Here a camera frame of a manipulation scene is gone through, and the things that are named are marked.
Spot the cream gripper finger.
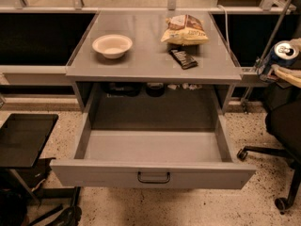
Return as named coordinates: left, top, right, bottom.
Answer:
left=272, top=64, right=301, bottom=89
left=290, top=38, right=301, bottom=52

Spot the blue pepsi can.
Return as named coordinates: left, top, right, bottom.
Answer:
left=257, top=40, right=299, bottom=83

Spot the grey open drawer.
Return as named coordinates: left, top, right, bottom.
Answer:
left=50, top=82, right=258, bottom=190

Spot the grey counter cabinet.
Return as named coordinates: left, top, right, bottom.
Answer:
left=65, top=9, right=245, bottom=113

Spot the black office chair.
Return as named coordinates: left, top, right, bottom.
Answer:
left=237, top=100, right=301, bottom=214

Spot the dark chocolate bar wrapper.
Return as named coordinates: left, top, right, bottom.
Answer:
left=169, top=49, right=198, bottom=70

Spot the yellow chip bag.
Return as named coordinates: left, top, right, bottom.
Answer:
left=161, top=14, right=209, bottom=46

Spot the white paper bowl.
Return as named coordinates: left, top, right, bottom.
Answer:
left=92, top=34, right=133, bottom=59

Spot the black side table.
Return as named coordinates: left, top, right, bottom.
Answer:
left=0, top=114, right=58, bottom=169

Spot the white cable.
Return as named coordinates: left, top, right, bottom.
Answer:
left=217, top=4, right=233, bottom=56

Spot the black drawer handle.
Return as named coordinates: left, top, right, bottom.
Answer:
left=137, top=171, right=171, bottom=185

